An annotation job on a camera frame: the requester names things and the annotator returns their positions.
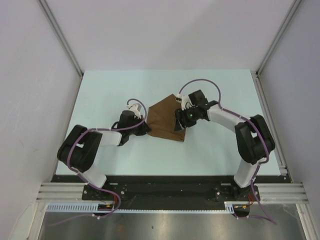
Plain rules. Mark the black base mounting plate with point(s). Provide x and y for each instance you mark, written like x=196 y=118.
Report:
x=174 y=193

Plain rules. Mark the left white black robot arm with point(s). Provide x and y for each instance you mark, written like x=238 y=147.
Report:
x=79 y=149

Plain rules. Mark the brown cloth napkin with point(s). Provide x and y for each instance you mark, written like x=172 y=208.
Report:
x=162 y=120

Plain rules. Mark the white slotted cable duct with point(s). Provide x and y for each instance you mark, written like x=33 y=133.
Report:
x=60 y=207

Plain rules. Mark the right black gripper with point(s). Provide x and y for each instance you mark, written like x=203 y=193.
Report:
x=179 y=125

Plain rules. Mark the wrist white camera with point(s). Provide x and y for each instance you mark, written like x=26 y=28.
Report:
x=184 y=100
x=136 y=109

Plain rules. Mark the aluminium frame rail front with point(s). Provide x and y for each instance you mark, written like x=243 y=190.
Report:
x=270 y=193

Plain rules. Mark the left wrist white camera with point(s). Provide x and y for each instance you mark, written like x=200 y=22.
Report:
x=136 y=109

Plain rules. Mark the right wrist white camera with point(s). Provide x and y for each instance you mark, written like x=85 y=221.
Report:
x=184 y=100

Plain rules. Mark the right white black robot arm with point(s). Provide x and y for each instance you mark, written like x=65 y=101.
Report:
x=253 y=137

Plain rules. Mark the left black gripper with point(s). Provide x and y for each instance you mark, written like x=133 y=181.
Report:
x=144 y=129

